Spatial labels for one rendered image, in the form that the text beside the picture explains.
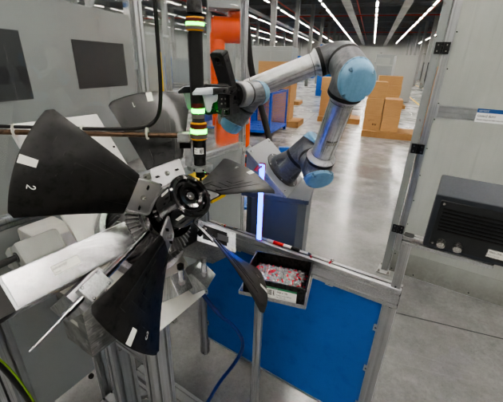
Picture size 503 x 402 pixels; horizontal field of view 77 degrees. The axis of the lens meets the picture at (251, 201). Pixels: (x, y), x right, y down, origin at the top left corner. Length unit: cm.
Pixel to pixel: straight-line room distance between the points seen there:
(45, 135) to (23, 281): 29
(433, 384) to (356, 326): 89
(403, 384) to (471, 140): 151
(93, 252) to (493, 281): 255
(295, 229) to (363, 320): 46
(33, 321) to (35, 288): 88
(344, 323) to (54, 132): 114
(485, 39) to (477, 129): 51
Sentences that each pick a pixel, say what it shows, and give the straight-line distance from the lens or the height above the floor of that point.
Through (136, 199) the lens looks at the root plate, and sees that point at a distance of 81.
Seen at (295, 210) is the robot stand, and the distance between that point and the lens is 141.
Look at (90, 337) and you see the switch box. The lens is 123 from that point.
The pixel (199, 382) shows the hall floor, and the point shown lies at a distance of 192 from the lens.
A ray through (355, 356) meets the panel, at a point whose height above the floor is 48.
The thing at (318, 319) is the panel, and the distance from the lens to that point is 140.
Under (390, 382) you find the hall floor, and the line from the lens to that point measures 207.
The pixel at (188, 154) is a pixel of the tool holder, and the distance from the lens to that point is 87.
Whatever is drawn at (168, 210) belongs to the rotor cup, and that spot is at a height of 120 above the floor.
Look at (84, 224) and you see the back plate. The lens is 98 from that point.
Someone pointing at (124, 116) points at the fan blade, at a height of 139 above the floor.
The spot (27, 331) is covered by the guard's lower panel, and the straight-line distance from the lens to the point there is 167.
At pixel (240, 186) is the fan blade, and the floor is 118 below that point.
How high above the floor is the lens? 153
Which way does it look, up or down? 24 degrees down
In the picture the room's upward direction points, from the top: 2 degrees clockwise
